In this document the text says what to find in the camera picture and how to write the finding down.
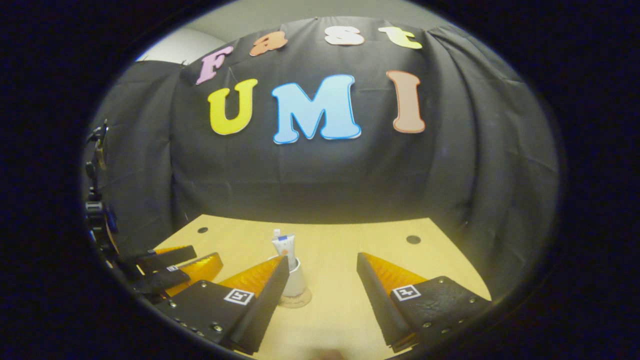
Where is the white cup with wooden handle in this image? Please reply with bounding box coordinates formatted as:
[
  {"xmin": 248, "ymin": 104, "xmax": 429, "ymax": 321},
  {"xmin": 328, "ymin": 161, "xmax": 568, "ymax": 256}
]
[{"xmin": 270, "ymin": 255, "xmax": 307, "ymax": 298}]

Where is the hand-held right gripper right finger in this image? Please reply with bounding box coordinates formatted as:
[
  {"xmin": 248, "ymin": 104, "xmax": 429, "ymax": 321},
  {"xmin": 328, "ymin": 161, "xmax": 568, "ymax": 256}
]
[{"xmin": 356, "ymin": 251, "xmax": 493, "ymax": 353}]

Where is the black backdrop cloth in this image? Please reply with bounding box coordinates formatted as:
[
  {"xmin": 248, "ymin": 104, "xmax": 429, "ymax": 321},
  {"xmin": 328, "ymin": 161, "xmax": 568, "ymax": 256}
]
[{"xmin": 85, "ymin": 17, "xmax": 561, "ymax": 301}]

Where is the white toothpaste tube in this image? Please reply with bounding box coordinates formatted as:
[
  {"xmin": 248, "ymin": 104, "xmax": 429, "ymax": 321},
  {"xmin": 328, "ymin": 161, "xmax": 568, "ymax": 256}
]
[{"xmin": 271, "ymin": 234, "xmax": 297, "ymax": 271}]

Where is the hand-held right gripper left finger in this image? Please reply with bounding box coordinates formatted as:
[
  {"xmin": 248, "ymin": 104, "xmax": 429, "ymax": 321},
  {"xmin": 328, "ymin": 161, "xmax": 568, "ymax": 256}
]
[{"xmin": 156, "ymin": 255, "xmax": 291, "ymax": 356}]

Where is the round wooden coaster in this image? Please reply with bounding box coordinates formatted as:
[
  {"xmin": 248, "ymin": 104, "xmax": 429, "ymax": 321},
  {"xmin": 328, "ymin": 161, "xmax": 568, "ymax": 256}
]
[{"xmin": 277, "ymin": 287, "xmax": 313, "ymax": 309}]

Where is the wooden desktop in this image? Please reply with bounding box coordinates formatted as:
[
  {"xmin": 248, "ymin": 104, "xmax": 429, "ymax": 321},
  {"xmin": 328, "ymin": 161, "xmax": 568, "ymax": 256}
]
[{"xmin": 150, "ymin": 215, "xmax": 493, "ymax": 360}]

